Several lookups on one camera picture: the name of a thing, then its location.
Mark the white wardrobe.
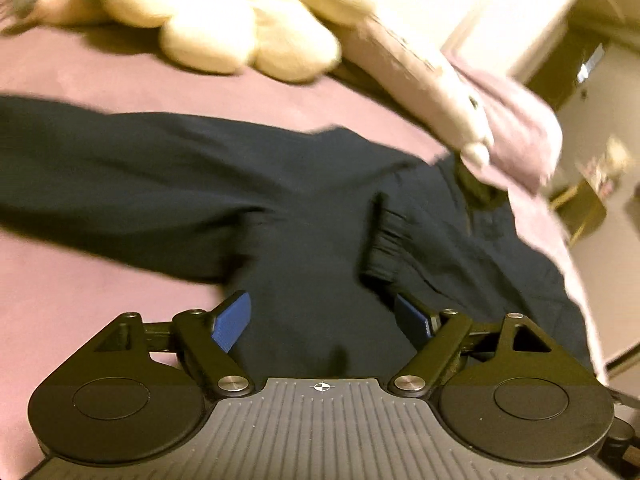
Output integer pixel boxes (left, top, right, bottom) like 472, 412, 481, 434
365, 0, 597, 82

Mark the bed with purple sheet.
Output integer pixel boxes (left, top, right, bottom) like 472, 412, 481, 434
0, 25, 612, 480

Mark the yellow side table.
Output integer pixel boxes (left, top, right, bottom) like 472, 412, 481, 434
549, 180, 609, 247

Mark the navy blue garment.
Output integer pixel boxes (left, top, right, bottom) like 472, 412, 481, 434
0, 94, 593, 392

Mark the cream plush toy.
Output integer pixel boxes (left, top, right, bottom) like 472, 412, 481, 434
30, 0, 344, 84

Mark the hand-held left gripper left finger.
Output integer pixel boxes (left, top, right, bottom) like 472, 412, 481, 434
94, 290, 256, 397

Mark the pink plush pillow toy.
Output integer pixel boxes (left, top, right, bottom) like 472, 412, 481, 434
340, 15, 496, 168

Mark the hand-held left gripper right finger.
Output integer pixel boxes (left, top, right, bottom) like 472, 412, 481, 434
390, 293, 557, 398

